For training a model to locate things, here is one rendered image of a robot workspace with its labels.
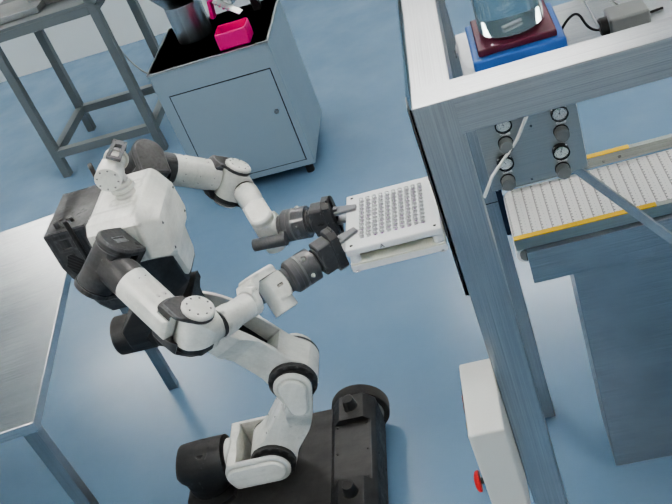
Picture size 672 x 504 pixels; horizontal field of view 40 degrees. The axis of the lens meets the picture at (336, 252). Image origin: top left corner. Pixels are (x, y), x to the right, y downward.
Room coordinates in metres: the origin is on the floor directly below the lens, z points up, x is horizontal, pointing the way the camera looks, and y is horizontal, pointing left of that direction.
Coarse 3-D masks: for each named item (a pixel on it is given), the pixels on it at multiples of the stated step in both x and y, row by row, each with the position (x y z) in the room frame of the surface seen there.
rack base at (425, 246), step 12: (420, 240) 1.87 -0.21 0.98; (432, 240) 1.85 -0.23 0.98; (444, 240) 1.83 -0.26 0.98; (372, 252) 1.90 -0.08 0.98; (384, 252) 1.88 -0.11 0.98; (396, 252) 1.86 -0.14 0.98; (408, 252) 1.85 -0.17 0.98; (420, 252) 1.84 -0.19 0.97; (432, 252) 1.84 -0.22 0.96; (360, 264) 1.88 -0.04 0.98; (372, 264) 1.87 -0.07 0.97; (384, 264) 1.87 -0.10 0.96
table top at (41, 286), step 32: (32, 224) 2.99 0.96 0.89; (0, 256) 2.85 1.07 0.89; (32, 256) 2.76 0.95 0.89; (0, 288) 2.64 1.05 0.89; (32, 288) 2.56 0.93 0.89; (64, 288) 2.50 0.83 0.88; (0, 320) 2.45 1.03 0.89; (32, 320) 2.38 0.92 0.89; (0, 352) 2.28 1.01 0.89; (32, 352) 2.21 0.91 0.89; (0, 384) 2.12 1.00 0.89; (32, 384) 2.06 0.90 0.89; (0, 416) 1.98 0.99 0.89; (32, 416) 1.93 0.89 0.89
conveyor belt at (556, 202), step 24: (600, 168) 1.97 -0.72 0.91; (624, 168) 1.93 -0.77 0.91; (648, 168) 1.89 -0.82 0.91; (528, 192) 1.99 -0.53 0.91; (552, 192) 1.95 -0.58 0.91; (576, 192) 1.91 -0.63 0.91; (624, 192) 1.83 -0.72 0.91; (648, 192) 1.80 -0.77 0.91; (528, 216) 1.89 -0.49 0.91; (552, 216) 1.85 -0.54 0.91; (576, 216) 1.82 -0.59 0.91
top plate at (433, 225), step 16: (368, 192) 2.10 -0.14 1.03; (416, 192) 2.01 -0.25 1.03; (432, 192) 1.98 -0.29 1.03; (384, 208) 2.00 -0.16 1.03; (432, 208) 1.92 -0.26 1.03; (352, 224) 1.99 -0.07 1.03; (384, 224) 1.93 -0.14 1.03; (432, 224) 1.85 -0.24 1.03; (352, 240) 1.92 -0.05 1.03; (368, 240) 1.89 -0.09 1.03; (384, 240) 1.87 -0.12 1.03; (400, 240) 1.85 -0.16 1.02
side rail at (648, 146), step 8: (664, 136) 1.94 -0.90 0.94; (632, 144) 1.96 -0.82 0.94; (640, 144) 1.95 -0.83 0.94; (648, 144) 1.94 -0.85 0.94; (656, 144) 1.94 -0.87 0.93; (664, 144) 1.93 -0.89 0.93; (616, 152) 1.96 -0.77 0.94; (624, 152) 1.96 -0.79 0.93; (632, 152) 1.95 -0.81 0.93; (640, 152) 1.95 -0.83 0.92; (648, 152) 1.94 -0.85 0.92; (592, 160) 1.98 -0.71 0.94; (600, 160) 1.97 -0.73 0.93; (608, 160) 1.97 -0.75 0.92; (616, 160) 1.96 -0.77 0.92; (584, 168) 1.98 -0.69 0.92; (552, 176) 2.00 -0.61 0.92
